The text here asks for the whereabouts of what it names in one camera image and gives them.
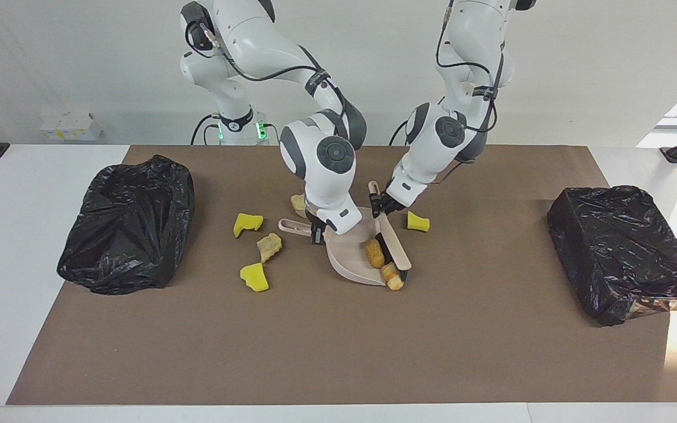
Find beige hand brush black bristles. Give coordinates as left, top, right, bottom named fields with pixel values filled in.
left=368, top=180, right=413, bottom=288

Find beige plastic dustpan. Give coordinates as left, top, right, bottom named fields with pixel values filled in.
left=278, top=206, right=401, bottom=287

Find orange brown bread roll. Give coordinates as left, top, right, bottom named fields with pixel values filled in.
left=364, top=238, right=387, bottom=269

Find beige pastry piece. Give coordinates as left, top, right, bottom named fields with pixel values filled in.
left=256, top=233, right=284, bottom=263

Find toy croissant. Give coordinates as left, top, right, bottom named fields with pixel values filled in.
left=381, top=262, right=405, bottom=291

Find black trash bag bin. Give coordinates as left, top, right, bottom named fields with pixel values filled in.
left=56, top=155, right=196, bottom=296

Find brown table mat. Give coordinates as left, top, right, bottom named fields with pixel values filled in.
left=6, top=145, right=677, bottom=406

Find black bag over cardboard box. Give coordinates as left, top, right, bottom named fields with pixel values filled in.
left=547, top=185, right=677, bottom=327

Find black left base cables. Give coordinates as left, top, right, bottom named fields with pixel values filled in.
left=388, top=119, right=411, bottom=146

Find black base cables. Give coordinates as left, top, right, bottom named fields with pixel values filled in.
left=190, top=113, right=281, bottom=146
left=388, top=119, right=411, bottom=146

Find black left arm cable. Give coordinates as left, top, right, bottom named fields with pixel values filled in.
left=435, top=0, right=507, bottom=183

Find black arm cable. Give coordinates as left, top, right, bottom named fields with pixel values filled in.
left=197, top=23, right=351, bottom=118
left=435, top=0, right=507, bottom=183

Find black right base cables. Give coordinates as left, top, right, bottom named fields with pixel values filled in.
left=190, top=113, right=281, bottom=146

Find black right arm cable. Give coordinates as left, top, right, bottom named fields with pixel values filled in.
left=197, top=23, right=351, bottom=118

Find white wall box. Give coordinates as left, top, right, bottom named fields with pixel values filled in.
left=40, top=112, right=103, bottom=142

